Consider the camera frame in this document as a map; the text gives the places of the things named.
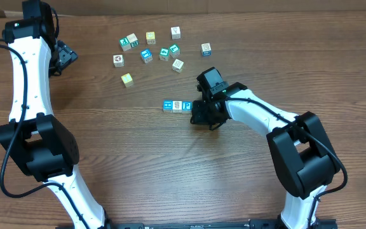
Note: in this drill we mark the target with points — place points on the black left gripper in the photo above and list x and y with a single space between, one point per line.
67 56

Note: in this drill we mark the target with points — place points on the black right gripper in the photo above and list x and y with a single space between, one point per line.
201 119

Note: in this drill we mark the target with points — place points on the blue letter P block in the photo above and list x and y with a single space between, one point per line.
187 106

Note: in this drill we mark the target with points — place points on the white patterned block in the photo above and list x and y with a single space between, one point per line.
177 107
177 65

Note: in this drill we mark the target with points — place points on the blue arrows block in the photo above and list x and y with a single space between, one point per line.
168 106

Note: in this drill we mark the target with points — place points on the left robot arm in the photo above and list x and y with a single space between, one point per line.
33 138

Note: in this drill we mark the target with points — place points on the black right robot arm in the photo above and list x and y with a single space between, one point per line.
302 154

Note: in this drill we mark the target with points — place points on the white block red circle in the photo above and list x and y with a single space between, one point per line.
118 61

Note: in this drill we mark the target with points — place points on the green letter block far left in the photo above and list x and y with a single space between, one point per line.
125 44

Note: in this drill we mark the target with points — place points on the white block blue side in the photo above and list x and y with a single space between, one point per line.
206 49

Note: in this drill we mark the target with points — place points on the yellow block lower left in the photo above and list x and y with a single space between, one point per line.
127 80

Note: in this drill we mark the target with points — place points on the white block dark green side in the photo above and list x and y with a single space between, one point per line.
133 40

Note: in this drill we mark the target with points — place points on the green letter L block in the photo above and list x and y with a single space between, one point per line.
174 50

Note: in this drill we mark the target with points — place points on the cardboard panel at back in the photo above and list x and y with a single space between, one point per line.
148 7

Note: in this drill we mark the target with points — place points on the green number four block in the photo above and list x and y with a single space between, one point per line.
164 54

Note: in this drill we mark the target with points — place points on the blue picture block left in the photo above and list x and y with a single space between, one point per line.
146 56

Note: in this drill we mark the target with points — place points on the yellow block top row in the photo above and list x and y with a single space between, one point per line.
150 38

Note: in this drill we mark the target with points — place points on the white block top right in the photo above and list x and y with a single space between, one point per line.
175 32

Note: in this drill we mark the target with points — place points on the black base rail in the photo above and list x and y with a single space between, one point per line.
189 226

